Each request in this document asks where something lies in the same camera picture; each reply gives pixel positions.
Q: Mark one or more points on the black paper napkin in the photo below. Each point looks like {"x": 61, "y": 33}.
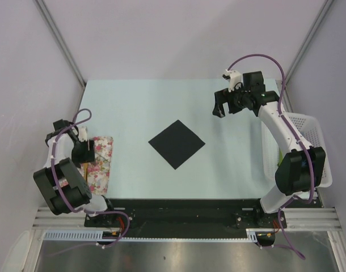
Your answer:
{"x": 176, "y": 144}

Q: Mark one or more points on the floral cloth mat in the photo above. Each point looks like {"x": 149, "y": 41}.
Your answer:
{"x": 98, "y": 172}

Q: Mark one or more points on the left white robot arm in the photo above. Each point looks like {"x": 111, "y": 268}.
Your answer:
{"x": 62, "y": 181}

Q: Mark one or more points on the aluminium rail frame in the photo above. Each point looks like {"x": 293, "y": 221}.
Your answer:
{"x": 297, "y": 219}

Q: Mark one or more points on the gold knife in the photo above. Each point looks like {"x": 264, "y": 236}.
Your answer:
{"x": 84, "y": 166}

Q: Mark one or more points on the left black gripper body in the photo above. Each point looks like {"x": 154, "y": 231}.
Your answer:
{"x": 80, "y": 153}

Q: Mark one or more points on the white cable duct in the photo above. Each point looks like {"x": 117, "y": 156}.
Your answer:
{"x": 98, "y": 236}

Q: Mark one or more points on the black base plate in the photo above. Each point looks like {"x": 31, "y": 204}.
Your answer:
{"x": 190, "y": 219}

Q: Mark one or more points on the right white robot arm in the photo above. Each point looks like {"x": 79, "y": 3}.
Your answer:
{"x": 304, "y": 166}

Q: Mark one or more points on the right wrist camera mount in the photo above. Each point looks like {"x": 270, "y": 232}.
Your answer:
{"x": 233, "y": 77}

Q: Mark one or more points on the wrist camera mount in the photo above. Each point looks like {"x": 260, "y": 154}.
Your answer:
{"x": 83, "y": 134}
{"x": 233, "y": 77}

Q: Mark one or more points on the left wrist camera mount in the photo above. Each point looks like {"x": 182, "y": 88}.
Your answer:
{"x": 83, "y": 134}

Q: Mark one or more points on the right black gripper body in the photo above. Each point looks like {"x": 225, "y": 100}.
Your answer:
{"x": 237, "y": 101}

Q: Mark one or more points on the green napkin roll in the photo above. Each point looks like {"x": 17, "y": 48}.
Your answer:
{"x": 280, "y": 158}

